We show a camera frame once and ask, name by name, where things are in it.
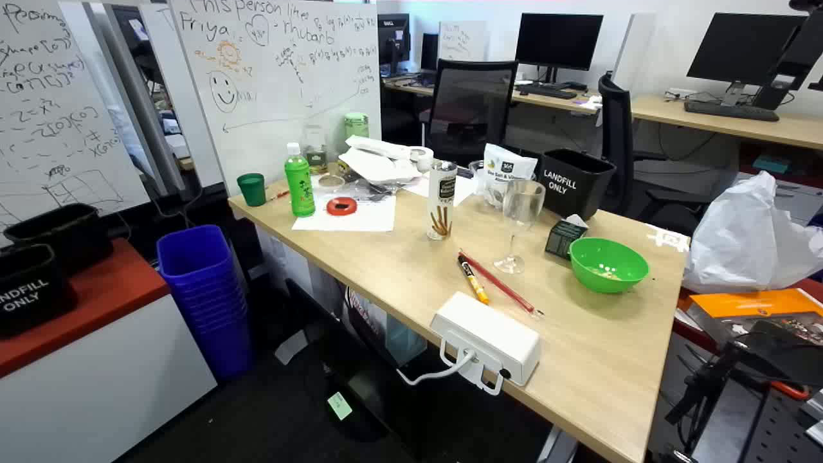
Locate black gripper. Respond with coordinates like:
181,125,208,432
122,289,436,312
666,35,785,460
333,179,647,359
752,9,823,112

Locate black landfill bin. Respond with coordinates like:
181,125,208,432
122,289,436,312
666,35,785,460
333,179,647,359
0,243,76,341
538,148,616,222

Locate plain black bin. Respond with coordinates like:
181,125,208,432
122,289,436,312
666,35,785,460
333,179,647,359
1,201,112,278

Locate black computer monitor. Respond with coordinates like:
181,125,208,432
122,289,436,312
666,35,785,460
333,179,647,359
511,10,606,87
683,10,810,112
374,10,413,72

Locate wooden office desk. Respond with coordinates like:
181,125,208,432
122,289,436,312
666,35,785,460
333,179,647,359
379,76,823,154

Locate black computer keyboard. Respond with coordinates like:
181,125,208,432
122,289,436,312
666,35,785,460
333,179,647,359
680,95,782,125

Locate white plastic bag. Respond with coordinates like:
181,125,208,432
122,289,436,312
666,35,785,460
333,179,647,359
680,170,823,293

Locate black solid office chair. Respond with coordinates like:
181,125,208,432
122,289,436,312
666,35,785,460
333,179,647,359
595,71,740,237

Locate orange book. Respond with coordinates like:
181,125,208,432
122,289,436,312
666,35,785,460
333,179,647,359
685,287,823,328

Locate green plastic bowl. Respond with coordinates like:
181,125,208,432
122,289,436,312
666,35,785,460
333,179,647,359
566,234,651,296

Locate clear bag black label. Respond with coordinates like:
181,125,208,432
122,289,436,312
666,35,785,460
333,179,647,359
472,141,540,213

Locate clear wine glass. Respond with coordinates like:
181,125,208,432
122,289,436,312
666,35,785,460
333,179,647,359
493,175,547,278

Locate black tripod stand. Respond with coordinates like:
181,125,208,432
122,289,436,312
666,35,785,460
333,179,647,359
662,319,823,432

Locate black mesh office chair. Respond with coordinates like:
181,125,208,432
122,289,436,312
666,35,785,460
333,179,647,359
424,57,518,167

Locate small handwritten whiteboard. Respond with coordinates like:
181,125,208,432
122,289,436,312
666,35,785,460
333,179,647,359
436,19,491,64

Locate white masking tape roll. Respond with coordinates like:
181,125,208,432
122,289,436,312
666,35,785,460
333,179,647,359
409,148,436,175

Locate white power strip box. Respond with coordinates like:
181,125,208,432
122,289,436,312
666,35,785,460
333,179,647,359
426,292,544,399

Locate pile of white papers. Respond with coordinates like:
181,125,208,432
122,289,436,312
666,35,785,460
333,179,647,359
336,135,424,188

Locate small clear bottle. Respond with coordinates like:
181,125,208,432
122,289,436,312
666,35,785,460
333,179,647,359
300,125,332,179

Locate green drink bottle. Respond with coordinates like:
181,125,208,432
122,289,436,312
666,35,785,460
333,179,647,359
283,140,319,219

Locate whiteboard with smiley drawing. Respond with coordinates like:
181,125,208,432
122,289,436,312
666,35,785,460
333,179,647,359
166,0,382,197

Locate green plastic cup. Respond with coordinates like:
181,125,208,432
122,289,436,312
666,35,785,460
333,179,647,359
234,170,270,210

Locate blue stacked plastic bins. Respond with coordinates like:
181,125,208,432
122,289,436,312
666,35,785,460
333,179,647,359
153,224,255,383

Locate whiteboard with handwriting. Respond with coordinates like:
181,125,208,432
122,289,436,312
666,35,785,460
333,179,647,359
0,0,152,234

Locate white power cable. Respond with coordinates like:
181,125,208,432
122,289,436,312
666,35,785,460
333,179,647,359
394,345,475,390

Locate red tape ring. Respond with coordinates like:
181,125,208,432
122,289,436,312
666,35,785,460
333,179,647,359
323,197,360,219

